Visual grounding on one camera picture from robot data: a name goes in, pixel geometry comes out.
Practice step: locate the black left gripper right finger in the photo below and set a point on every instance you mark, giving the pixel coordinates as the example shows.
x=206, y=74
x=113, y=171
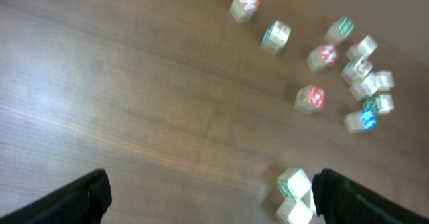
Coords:
x=342, y=201

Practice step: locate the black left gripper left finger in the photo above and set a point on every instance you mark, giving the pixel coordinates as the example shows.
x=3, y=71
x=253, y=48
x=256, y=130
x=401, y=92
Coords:
x=85, y=200

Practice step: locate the blue H wooden block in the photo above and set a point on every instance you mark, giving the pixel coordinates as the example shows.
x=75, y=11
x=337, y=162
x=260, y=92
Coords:
x=308, y=201

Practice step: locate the green Z wooden block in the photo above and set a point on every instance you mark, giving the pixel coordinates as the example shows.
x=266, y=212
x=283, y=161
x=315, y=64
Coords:
x=293, y=183

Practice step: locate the wooden block red side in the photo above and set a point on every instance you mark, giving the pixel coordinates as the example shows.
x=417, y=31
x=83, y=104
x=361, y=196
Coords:
x=293, y=212

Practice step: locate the light blue P block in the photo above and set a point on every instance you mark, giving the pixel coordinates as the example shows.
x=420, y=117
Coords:
x=360, y=121

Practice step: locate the red O letter block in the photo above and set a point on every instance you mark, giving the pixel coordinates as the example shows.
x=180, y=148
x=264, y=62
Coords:
x=310, y=99

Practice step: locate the wooden block number 8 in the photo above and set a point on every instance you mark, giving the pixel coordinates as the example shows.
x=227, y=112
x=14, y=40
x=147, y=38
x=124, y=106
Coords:
x=380, y=104

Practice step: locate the wooden block green side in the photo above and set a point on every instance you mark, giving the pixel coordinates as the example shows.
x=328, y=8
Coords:
x=365, y=88

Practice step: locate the yellow-sided wooden block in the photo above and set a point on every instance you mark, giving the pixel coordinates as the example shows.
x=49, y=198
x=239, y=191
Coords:
x=385, y=79

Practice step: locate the wooden block ladybug picture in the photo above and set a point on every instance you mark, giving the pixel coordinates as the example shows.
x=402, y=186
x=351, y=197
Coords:
x=356, y=69

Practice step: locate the red A letter block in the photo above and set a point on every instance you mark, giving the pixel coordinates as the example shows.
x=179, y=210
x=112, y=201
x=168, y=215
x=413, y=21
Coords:
x=322, y=57

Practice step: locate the green-sided Z wooden block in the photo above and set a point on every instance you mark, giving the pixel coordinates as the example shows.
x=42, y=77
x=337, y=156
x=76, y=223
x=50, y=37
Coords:
x=362, y=49

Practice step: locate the green N letter block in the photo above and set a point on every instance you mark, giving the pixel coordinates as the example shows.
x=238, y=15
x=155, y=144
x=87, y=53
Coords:
x=340, y=30

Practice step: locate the wooden block number 2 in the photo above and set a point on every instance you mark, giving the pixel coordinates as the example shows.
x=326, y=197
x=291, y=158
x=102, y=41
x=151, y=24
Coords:
x=276, y=37

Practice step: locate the red I letter block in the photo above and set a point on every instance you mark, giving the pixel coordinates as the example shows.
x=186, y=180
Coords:
x=243, y=10

